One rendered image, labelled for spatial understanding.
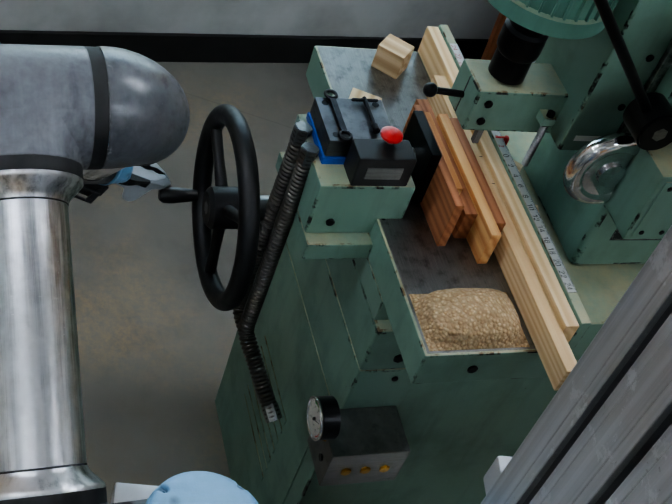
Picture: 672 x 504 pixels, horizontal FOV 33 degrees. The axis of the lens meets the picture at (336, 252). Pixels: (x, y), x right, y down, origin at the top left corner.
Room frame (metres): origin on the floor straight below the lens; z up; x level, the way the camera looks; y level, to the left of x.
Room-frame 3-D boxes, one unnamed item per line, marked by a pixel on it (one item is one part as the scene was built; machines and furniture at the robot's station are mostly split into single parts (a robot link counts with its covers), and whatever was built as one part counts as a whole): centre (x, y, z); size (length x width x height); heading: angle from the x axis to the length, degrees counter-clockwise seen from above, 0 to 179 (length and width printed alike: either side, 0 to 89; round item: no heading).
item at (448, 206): (1.19, -0.08, 0.94); 0.20 x 0.01 x 0.08; 29
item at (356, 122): (1.15, 0.02, 0.99); 0.13 x 0.11 x 0.06; 29
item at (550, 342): (1.18, -0.19, 0.92); 0.55 x 0.02 x 0.04; 29
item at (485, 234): (1.21, -0.13, 0.93); 0.24 x 0.01 x 0.06; 29
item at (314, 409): (0.96, -0.07, 0.65); 0.06 x 0.04 x 0.08; 29
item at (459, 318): (1.00, -0.19, 0.92); 0.14 x 0.09 x 0.04; 119
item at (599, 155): (1.24, -0.30, 1.02); 0.12 x 0.03 x 0.12; 119
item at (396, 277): (1.20, -0.05, 0.87); 0.61 x 0.30 x 0.06; 29
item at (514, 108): (1.29, -0.14, 1.03); 0.14 x 0.07 x 0.09; 119
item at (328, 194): (1.16, 0.02, 0.91); 0.15 x 0.14 x 0.09; 29
